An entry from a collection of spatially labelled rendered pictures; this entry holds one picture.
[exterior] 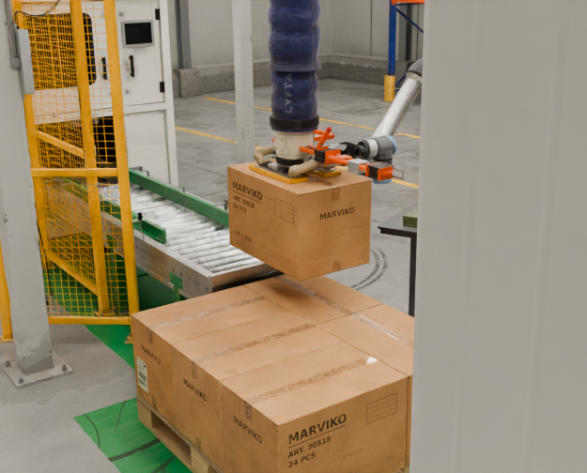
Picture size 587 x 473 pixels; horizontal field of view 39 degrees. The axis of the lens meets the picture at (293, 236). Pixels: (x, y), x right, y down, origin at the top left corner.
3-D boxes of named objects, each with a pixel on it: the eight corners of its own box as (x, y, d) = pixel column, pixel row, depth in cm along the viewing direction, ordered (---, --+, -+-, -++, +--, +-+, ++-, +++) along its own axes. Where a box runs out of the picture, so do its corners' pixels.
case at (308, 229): (229, 244, 411) (226, 165, 398) (295, 229, 433) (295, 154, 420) (299, 282, 365) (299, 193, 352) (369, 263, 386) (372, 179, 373)
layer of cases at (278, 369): (136, 392, 389) (130, 313, 377) (308, 338, 443) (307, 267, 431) (280, 524, 296) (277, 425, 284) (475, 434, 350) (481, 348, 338)
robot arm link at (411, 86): (415, 47, 402) (344, 165, 396) (433, 49, 392) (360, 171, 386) (428, 61, 409) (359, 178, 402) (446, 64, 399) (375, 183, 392)
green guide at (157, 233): (51, 190, 589) (49, 176, 586) (65, 187, 595) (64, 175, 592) (150, 247, 464) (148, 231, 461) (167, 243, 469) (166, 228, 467)
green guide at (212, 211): (121, 177, 618) (120, 166, 615) (134, 175, 624) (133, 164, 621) (232, 229, 493) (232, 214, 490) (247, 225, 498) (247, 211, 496)
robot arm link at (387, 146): (398, 157, 381) (398, 135, 378) (378, 160, 375) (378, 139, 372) (385, 154, 389) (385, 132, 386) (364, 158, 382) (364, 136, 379)
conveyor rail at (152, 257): (49, 210, 592) (46, 184, 586) (55, 209, 595) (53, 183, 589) (209, 313, 411) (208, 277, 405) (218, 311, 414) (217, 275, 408)
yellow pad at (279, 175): (248, 169, 392) (248, 159, 391) (266, 166, 398) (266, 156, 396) (289, 185, 366) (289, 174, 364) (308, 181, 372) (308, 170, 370)
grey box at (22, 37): (12, 90, 411) (5, 28, 402) (23, 89, 414) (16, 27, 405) (25, 95, 396) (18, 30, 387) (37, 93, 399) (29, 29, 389)
